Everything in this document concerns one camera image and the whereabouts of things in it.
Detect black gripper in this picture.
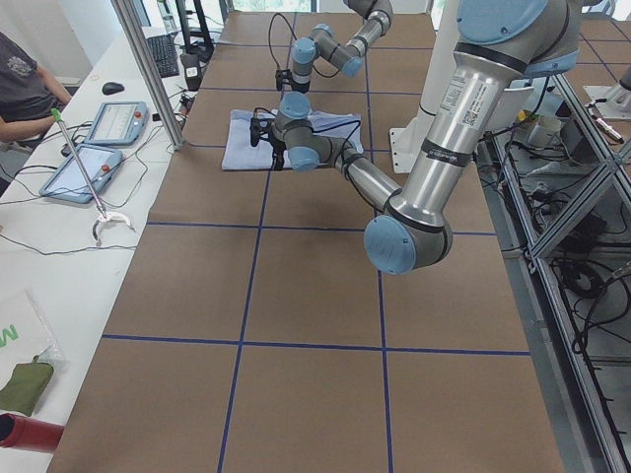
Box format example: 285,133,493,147
275,69,312,94
249,116,286,170

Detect light blue striped shirt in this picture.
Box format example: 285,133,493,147
222,109,364,170

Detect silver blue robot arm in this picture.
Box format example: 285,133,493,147
249,1,583,274
275,0,393,94

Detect black keyboard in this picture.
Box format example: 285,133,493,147
146,34,179,78

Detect upper teach pendant tablet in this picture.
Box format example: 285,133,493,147
85,101,148,147

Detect teach pendant tablet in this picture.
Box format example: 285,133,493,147
38,145,123,204
85,101,148,147

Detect black computer mouse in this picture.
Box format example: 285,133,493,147
102,82,125,96

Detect reacher grabber stick tool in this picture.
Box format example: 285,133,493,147
51,107,135,246

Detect lower teach pendant tablet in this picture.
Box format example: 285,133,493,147
38,145,123,204

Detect seated person dark shirt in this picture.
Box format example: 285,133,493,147
1,34,72,143

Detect white plastic bag green print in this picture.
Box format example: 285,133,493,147
0,289,70,420

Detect dark green object on table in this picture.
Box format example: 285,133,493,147
1,361,54,416

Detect red cylinder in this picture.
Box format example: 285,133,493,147
1,413,64,453

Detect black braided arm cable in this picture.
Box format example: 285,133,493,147
267,12,346,80
250,105,364,154

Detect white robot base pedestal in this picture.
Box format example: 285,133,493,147
388,0,460,174

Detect aluminium frame post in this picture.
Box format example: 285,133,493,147
110,0,184,151

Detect aluminium frame rack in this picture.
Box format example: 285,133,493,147
472,48,631,473

